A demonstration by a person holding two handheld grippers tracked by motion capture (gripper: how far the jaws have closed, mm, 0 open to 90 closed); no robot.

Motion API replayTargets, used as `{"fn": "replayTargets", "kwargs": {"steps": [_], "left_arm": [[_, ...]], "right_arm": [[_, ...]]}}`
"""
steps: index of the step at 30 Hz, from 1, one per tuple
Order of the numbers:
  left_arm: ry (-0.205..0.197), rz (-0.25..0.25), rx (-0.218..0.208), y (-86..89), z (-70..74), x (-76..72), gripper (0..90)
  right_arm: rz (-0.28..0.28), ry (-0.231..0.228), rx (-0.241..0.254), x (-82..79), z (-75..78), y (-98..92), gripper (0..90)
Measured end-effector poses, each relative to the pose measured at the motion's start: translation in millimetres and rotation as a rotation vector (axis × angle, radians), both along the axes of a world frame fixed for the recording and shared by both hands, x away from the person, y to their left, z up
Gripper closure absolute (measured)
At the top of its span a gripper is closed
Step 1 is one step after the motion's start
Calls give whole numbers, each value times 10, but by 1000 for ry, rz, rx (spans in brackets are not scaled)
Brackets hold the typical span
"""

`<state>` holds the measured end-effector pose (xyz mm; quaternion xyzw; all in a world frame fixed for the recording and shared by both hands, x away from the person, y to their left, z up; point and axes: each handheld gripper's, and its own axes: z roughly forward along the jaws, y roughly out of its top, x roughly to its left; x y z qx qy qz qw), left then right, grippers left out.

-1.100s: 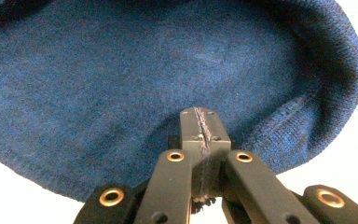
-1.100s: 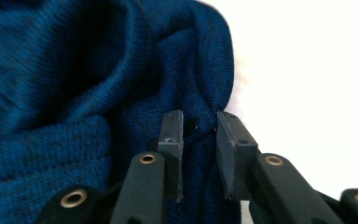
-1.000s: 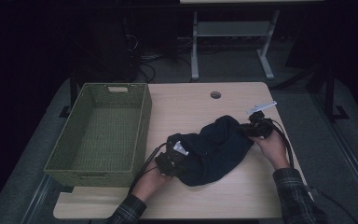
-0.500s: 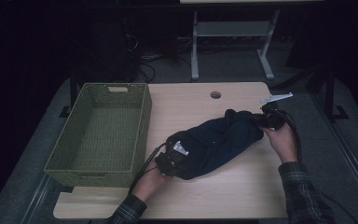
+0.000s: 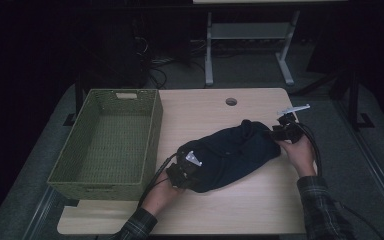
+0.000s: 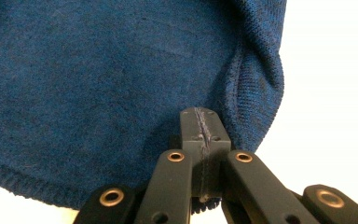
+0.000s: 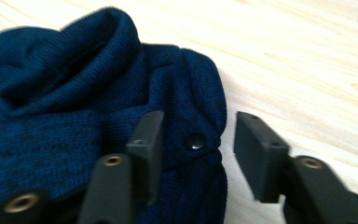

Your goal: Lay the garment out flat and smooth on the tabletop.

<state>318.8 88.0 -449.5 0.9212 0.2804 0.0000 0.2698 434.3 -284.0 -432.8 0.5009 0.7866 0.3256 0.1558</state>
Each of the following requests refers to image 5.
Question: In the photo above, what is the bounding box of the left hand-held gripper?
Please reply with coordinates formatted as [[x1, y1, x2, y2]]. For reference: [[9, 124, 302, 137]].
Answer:
[[165, 150, 203, 190]]

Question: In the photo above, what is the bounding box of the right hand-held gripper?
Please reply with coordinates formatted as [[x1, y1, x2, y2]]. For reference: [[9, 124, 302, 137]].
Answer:
[[272, 104, 311, 144]]

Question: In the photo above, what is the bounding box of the dark navy cloth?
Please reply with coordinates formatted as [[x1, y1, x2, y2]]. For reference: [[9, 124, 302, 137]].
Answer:
[[176, 119, 282, 194]]

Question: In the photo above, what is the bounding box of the green woven basket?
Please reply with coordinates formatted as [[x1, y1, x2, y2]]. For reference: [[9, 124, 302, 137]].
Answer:
[[46, 88, 164, 202]]

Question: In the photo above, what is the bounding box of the person's right hand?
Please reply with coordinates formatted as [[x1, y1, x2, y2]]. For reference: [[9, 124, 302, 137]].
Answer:
[[276, 138, 317, 178]]

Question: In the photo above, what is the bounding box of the person's left hand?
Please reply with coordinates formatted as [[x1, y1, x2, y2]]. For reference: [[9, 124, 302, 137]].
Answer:
[[143, 181, 184, 216]]

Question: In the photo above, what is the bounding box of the black metal stand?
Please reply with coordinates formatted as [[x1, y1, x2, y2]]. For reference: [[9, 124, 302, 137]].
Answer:
[[345, 66, 375, 130], [62, 74, 85, 127]]

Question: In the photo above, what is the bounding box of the right hand-held gripper black cable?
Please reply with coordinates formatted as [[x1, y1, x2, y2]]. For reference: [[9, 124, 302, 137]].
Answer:
[[294, 122, 324, 176]]

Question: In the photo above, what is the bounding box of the metal floor rail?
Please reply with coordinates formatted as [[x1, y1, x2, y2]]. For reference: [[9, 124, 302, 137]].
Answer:
[[21, 185, 59, 240], [332, 98, 384, 231]]

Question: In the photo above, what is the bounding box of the bundle of black floor cables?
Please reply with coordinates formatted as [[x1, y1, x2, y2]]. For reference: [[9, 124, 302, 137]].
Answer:
[[136, 36, 208, 90]]

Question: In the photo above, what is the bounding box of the white metal desk frame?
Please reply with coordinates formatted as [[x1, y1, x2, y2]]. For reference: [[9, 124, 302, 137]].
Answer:
[[204, 9, 301, 87]]

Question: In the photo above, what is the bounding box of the black floor cable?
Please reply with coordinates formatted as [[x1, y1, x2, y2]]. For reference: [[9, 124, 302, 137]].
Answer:
[[339, 202, 384, 240]]

